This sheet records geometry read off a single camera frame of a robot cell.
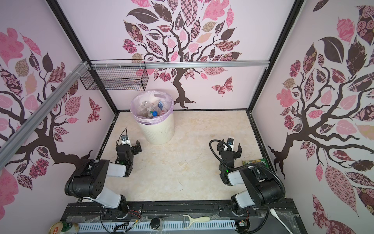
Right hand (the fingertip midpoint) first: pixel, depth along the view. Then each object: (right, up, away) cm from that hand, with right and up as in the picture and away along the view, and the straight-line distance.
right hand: (233, 141), depth 87 cm
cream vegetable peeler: (-20, -37, -16) cm, 45 cm away
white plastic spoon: (+16, -34, -14) cm, 41 cm away
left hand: (-66, -2, +7) cm, 66 cm away
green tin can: (-83, -34, -26) cm, 93 cm away
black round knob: (-42, -33, -25) cm, 59 cm away
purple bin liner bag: (-53, +30, +7) cm, 61 cm away
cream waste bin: (-46, +5, +1) cm, 46 cm away
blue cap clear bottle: (-47, +21, +2) cm, 51 cm away
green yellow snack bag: (+20, -13, +3) cm, 24 cm away
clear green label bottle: (-55, +20, +5) cm, 58 cm away
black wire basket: (-76, +43, +8) cm, 88 cm away
